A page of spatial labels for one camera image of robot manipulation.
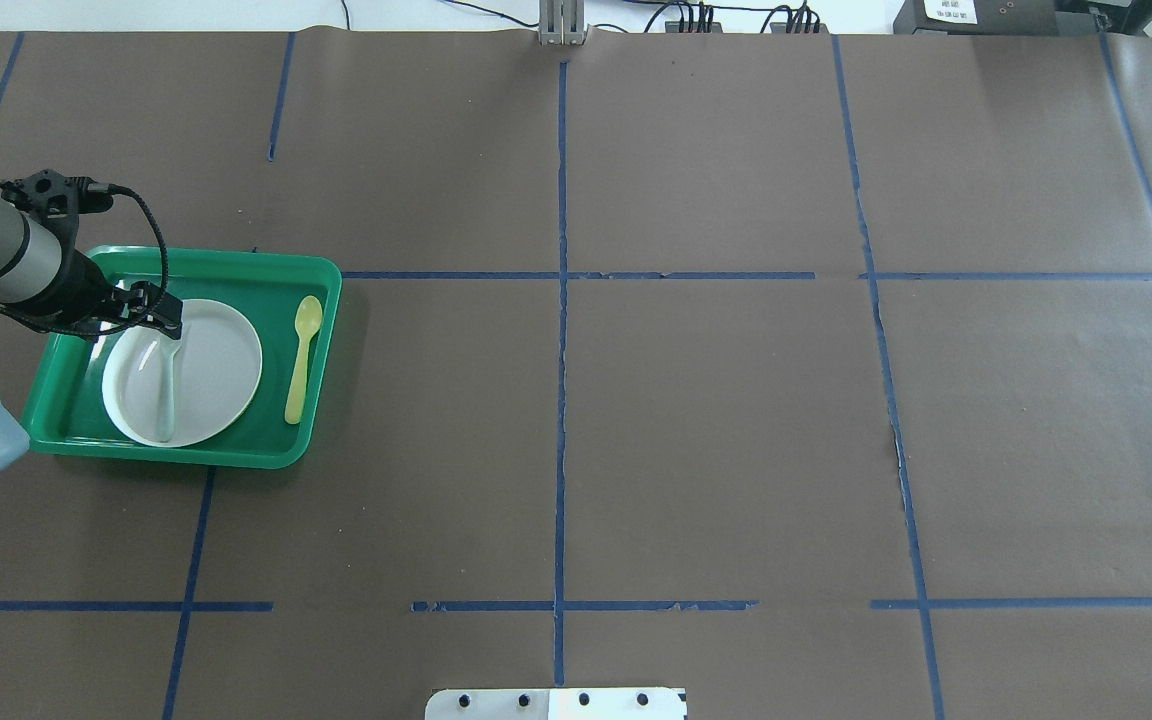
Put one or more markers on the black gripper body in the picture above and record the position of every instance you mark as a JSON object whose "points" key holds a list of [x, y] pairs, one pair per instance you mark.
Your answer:
{"points": [[82, 279]]}

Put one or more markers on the aluminium frame post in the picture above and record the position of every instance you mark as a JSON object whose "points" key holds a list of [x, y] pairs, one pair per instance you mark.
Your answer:
{"points": [[562, 23]]}

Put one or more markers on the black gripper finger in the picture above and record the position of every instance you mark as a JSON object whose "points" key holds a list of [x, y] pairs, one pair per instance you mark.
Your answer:
{"points": [[151, 306]]}

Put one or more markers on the white round plate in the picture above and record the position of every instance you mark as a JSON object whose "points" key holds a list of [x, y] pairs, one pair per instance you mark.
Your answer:
{"points": [[219, 369]]}

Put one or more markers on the black equipment box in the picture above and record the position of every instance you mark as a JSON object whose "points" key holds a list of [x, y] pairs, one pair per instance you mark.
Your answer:
{"points": [[993, 18]]}

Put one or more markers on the yellow plastic spoon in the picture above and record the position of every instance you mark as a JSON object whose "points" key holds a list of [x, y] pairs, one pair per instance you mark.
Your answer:
{"points": [[308, 321]]}

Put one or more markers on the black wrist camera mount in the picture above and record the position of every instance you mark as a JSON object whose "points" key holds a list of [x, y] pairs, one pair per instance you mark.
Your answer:
{"points": [[56, 201]]}

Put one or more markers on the green plastic tray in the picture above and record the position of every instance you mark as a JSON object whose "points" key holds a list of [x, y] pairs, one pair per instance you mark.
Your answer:
{"points": [[64, 413]]}

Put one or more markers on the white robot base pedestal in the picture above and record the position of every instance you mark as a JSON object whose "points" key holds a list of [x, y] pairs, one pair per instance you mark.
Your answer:
{"points": [[559, 703]]}

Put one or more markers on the translucent plastic fork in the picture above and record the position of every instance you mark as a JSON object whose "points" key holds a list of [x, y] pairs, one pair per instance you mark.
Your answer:
{"points": [[165, 351]]}

